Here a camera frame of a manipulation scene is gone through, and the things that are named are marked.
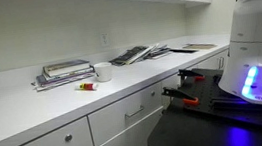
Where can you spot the black flat folder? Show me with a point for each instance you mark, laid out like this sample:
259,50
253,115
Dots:
183,50

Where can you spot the thin books under hardcover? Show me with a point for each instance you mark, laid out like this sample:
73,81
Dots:
66,76

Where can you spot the white base cabinet door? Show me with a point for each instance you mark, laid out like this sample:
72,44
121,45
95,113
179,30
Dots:
208,62

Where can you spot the white lower drawer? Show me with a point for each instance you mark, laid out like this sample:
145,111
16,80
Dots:
126,144

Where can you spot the dark hardcover book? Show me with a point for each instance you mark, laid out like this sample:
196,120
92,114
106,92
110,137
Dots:
66,67

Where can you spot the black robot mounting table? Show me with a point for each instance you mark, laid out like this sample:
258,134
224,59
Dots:
185,133

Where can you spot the magazine under book stack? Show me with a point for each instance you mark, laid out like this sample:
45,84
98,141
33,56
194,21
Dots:
55,84

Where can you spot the white edged magazine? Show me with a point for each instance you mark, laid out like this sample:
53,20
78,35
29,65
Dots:
145,51

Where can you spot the red marker pen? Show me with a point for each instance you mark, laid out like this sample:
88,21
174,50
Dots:
87,86

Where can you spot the white wall outlet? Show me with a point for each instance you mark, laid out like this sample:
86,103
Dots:
104,39

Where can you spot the dark spiral notebook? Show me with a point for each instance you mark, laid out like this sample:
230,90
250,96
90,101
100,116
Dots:
128,56

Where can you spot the dark magazines pile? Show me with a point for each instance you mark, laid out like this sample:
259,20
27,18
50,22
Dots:
160,52

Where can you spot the white mug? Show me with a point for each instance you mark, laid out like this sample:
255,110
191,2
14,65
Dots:
104,73

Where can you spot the black clamp orange tip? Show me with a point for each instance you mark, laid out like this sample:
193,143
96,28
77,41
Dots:
188,73
177,94

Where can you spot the narrow white drawer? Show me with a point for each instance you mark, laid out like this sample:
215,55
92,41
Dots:
171,81

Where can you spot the tan flat folder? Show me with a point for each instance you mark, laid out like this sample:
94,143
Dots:
200,46

